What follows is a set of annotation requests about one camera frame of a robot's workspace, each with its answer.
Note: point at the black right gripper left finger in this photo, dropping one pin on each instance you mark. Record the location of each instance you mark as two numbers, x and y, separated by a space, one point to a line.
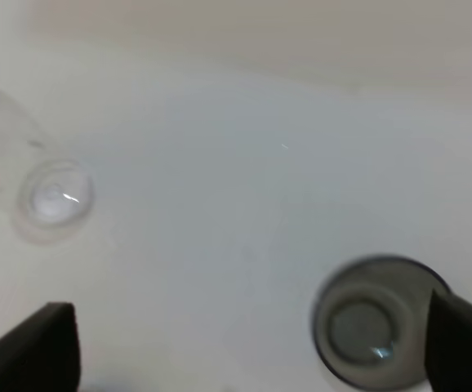
43 352

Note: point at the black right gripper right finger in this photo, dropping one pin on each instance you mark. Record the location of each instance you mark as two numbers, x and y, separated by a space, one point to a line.
448 347

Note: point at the grey translucent plastic cup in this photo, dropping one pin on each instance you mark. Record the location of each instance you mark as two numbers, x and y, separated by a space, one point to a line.
369 322

